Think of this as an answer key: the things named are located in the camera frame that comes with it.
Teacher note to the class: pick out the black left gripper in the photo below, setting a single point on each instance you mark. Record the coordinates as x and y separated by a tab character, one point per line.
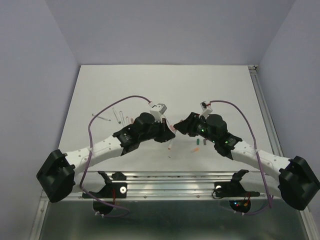
165	133

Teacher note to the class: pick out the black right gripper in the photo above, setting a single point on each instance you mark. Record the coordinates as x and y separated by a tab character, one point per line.
188	125

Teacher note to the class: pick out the grey capped white marker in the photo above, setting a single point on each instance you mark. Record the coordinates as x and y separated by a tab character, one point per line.
122	116

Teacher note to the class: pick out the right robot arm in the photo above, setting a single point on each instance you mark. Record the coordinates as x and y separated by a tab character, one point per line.
291	179

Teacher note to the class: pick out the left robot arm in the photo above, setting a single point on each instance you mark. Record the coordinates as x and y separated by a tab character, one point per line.
58	176

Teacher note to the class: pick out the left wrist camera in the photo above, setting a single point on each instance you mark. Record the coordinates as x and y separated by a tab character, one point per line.
158	111

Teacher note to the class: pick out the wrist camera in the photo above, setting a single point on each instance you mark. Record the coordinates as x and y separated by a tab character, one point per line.
158	111
206	108

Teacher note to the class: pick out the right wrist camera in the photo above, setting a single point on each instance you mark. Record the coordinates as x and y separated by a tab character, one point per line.
206	108

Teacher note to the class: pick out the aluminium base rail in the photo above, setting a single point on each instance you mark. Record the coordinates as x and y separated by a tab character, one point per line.
169	185

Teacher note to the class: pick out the aluminium side rail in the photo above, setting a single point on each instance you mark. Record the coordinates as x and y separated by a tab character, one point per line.
267	118

